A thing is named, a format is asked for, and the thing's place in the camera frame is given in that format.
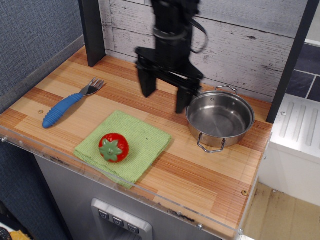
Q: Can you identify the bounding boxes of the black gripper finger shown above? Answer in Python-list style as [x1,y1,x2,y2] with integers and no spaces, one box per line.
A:
[175,86,200,114]
[137,66,157,98]

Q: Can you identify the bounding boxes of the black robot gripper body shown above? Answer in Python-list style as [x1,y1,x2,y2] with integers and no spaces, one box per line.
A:
[135,29,204,89]

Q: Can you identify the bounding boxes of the stainless steel pot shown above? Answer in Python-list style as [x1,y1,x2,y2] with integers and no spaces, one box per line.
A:
[185,85,255,154]

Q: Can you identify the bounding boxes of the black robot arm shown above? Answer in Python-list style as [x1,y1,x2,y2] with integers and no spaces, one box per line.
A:
[135,0,205,114]

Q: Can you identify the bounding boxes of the green folded cloth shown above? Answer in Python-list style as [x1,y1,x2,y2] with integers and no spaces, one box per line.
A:
[73,110,172,189]

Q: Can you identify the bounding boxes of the red toy strawberry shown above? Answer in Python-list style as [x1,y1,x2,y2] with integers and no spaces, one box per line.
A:
[98,133,130,163]

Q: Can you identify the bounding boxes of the clear acrylic front guard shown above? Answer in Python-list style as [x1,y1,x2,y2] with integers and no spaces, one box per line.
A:
[0,127,244,240]

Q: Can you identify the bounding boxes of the clear acrylic guard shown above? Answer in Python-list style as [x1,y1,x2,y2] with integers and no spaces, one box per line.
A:
[0,34,85,114]
[0,127,244,240]

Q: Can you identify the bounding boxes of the white toy sink unit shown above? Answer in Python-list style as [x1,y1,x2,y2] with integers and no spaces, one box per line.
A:
[258,94,320,206]

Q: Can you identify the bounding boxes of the grey toy fridge cabinet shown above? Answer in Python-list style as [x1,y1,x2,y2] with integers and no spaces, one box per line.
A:
[35,156,217,240]

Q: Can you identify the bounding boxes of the clear acrylic left guard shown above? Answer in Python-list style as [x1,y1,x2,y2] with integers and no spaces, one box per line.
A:
[0,34,85,114]

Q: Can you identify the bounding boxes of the silver dispenser button panel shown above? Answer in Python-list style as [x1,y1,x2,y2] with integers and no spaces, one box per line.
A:
[91,198,154,240]

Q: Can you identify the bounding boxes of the yellow object bottom left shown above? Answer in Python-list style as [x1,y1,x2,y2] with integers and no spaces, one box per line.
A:
[9,231,31,240]

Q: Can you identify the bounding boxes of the blue handled metal fork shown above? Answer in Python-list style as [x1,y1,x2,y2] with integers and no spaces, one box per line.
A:
[42,77,105,129]

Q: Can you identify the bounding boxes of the left black vertical post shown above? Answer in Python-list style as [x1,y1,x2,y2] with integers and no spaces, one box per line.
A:
[78,0,106,67]

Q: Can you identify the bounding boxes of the black vertical post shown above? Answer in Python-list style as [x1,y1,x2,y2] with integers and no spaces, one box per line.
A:
[78,0,106,67]
[266,0,320,124]

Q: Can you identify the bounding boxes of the right black vertical post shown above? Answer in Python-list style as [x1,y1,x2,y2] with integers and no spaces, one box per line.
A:
[266,0,320,124]

